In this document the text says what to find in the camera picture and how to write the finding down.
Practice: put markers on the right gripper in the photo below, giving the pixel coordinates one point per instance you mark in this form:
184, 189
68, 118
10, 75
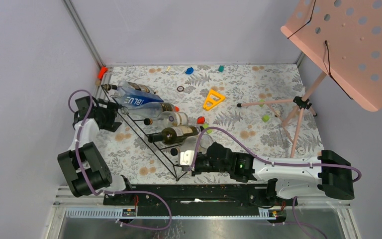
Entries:
195, 171

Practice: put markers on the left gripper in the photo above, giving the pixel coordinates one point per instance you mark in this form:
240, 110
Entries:
112, 108

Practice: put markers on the clear bottle black cap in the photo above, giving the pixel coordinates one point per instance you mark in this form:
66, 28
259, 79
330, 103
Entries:
190, 142

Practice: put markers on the short clear glass bottle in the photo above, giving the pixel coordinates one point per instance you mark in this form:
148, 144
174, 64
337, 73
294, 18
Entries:
168, 119

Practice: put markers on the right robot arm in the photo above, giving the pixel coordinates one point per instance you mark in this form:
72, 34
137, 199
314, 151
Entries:
326, 175

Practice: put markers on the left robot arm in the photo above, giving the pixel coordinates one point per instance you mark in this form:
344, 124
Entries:
83, 166

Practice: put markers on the clear bottle gold label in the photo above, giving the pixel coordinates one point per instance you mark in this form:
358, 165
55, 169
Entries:
130, 85

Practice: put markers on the blue triangular bottle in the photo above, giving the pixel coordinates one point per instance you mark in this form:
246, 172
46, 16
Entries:
128, 97

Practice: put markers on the dark green wine bottle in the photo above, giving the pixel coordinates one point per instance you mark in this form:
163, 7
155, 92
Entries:
175, 134

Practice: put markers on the clear bottle black label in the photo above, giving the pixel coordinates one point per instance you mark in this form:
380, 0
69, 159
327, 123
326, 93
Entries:
149, 110

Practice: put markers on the blue bottle cap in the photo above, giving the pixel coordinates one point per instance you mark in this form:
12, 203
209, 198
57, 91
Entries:
189, 70

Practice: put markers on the green block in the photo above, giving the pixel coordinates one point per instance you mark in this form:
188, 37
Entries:
205, 126

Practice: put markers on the red block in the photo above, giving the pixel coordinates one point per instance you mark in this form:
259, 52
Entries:
200, 120

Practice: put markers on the orange clip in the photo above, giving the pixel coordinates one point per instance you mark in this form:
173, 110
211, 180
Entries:
102, 72

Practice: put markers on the yellow triangle block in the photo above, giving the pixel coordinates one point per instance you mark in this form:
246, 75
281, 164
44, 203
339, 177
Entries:
213, 99

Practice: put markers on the pink music stand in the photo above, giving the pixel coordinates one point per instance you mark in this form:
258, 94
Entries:
342, 44

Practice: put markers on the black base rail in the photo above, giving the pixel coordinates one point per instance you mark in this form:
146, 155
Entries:
208, 200

